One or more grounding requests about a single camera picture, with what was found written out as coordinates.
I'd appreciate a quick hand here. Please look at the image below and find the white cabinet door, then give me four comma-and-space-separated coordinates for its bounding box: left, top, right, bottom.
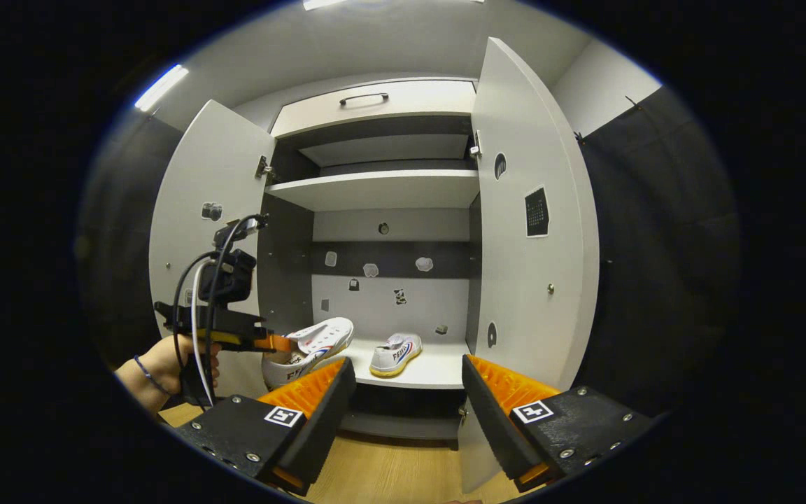
149, 99, 278, 400
458, 36, 600, 494

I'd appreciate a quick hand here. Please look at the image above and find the black cable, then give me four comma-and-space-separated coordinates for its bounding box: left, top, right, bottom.
172, 213, 264, 407

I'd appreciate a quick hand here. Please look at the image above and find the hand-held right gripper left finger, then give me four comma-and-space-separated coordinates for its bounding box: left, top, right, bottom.
172, 357, 357, 496

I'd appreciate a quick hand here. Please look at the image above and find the small ceiling light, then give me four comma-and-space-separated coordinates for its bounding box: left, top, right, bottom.
134, 64, 190, 113

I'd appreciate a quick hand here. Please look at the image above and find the black backdrop cloth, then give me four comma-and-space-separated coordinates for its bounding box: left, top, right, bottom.
78, 87, 740, 421

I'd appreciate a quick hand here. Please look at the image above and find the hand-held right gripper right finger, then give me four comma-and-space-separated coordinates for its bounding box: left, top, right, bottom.
460, 354, 656, 493

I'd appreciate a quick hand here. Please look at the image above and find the white sneaker shoe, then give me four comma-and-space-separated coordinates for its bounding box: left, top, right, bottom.
369, 332, 423, 379
262, 317, 355, 390

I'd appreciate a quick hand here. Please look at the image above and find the cream cabinet drawer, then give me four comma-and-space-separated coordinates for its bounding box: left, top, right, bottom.
270, 79, 477, 139

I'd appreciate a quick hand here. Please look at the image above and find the white cable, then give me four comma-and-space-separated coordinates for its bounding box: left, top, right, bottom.
190, 260, 218, 407

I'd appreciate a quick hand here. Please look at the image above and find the blue wrist bracelet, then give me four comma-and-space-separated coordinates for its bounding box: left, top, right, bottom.
133, 355, 171, 395

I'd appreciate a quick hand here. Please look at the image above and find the white shoe cabinet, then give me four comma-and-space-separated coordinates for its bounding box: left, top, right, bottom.
256, 77, 484, 442

